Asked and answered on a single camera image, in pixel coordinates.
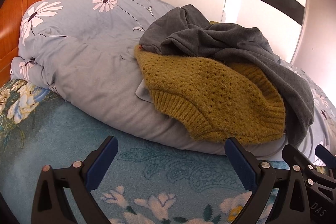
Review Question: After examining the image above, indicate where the mustard knit sweater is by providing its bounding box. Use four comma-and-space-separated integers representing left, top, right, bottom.
134, 21, 286, 145

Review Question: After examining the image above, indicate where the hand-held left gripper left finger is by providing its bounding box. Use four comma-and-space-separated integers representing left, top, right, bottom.
31, 135, 118, 224

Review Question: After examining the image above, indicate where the light blue floral duvet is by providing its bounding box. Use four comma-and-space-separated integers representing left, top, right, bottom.
10, 0, 336, 163

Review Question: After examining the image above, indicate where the teal floral blanket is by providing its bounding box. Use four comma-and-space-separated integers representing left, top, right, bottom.
0, 78, 289, 224

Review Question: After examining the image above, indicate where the grey sweater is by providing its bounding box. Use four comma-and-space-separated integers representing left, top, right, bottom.
139, 4, 315, 148

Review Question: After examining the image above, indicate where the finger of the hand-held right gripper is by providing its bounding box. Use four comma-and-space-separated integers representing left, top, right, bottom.
304, 145, 336, 224
282, 144, 309, 169

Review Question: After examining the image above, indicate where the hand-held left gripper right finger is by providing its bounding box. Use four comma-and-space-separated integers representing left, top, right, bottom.
225, 137, 315, 224

